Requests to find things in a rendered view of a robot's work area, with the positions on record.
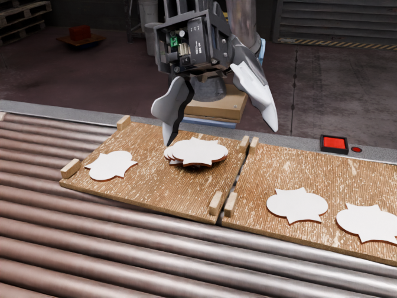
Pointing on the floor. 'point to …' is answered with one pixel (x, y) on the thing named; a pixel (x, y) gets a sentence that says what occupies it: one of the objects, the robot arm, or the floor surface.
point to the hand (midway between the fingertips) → (220, 141)
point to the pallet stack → (21, 18)
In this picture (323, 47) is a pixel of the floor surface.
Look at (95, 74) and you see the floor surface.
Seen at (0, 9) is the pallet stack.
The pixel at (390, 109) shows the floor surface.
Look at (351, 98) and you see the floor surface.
